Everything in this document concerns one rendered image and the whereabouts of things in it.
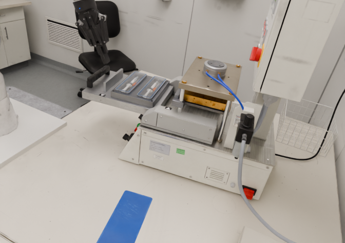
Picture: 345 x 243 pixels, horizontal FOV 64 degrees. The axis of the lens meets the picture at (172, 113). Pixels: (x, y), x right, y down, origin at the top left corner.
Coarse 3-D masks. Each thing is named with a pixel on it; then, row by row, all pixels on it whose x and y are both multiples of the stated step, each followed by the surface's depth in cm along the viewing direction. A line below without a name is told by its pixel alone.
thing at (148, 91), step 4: (152, 80) 109; (156, 80) 109; (160, 80) 110; (164, 80) 110; (148, 84) 105; (152, 84) 106; (156, 84) 106; (160, 84) 107; (144, 88) 102; (148, 88) 102; (152, 88) 103; (156, 88) 103; (140, 92) 99; (144, 92) 99; (148, 92) 100; (152, 92) 100; (144, 96) 97; (148, 96) 97
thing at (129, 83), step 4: (136, 72) 113; (140, 72) 114; (132, 76) 110; (136, 76) 110; (140, 76) 111; (144, 76) 111; (128, 80) 106; (132, 80) 107; (136, 80) 107; (140, 80) 107; (120, 84) 102; (124, 84) 103; (128, 84) 103; (132, 84) 104; (136, 84) 104; (116, 88) 99; (120, 88) 100; (124, 88) 100; (128, 88) 100
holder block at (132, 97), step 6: (132, 72) 115; (126, 78) 109; (150, 78) 112; (144, 84) 107; (168, 84) 112; (114, 90) 100; (138, 90) 102; (162, 90) 105; (114, 96) 100; (120, 96) 99; (126, 96) 98; (132, 96) 98; (156, 96) 100; (132, 102) 99; (138, 102) 98; (144, 102) 97; (150, 102) 96; (156, 102) 100
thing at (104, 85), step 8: (112, 72) 118; (120, 72) 111; (104, 80) 111; (112, 80) 106; (120, 80) 113; (88, 88) 104; (96, 88) 104; (104, 88) 102; (112, 88) 106; (168, 88) 112; (88, 96) 102; (96, 96) 101; (104, 96) 100; (168, 96) 110; (112, 104) 100; (120, 104) 99; (128, 104) 98; (136, 104) 98; (160, 104) 100; (136, 112) 99; (144, 112) 98
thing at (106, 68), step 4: (104, 68) 111; (108, 68) 114; (96, 72) 107; (100, 72) 108; (104, 72) 111; (108, 72) 115; (92, 76) 104; (96, 76) 105; (100, 76) 108; (88, 80) 103; (92, 80) 103; (96, 80) 106; (88, 84) 103; (92, 84) 104
